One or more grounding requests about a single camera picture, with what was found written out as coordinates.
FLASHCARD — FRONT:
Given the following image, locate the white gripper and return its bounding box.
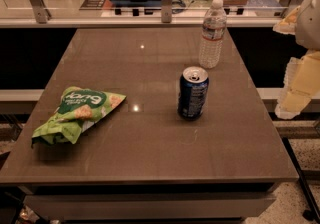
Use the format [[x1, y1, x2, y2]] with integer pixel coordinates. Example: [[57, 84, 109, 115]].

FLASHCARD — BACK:
[[273, 0, 320, 119]]

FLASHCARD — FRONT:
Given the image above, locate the clear plastic water bottle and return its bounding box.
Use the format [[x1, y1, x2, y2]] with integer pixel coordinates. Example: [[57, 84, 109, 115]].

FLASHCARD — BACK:
[[199, 0, 227, 69]]

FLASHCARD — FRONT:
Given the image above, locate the blue soda can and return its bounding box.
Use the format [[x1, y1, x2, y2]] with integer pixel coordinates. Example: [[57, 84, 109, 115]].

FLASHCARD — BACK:
[[178, 66, 209, 120]]

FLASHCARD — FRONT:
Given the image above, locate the grey table drawer front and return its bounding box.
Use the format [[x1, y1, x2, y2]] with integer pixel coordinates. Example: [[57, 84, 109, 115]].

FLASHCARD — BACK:
[[24, 193, 275, 220]]

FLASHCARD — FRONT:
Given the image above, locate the green snack bag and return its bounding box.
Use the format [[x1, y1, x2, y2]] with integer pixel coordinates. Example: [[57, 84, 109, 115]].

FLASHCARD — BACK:
[[32, 86, 126, 145]]

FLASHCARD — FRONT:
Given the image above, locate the grey metal railing post left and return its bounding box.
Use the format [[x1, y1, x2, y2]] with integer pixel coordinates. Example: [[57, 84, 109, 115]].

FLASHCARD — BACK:
[[29, 0, 51, 24]]

